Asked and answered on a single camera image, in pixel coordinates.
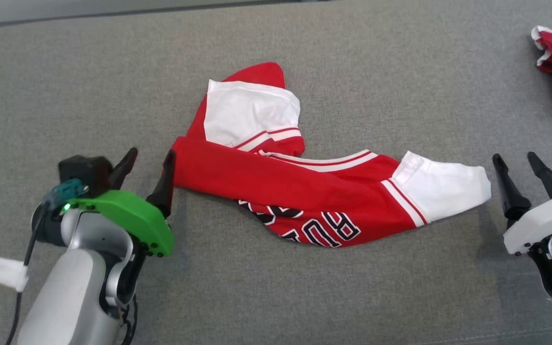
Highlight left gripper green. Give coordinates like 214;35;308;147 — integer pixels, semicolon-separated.
63;147;177;258

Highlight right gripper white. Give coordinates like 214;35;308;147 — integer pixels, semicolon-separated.
492;151;552;255

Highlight red jersey with white sleeves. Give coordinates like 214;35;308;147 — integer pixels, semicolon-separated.
171;62;492;248

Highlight grey fabric sofa seat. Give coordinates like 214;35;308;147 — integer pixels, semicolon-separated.
0;0;552;345

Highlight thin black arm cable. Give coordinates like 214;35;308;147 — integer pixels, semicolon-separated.
5;180;87;345
119;293;138;345

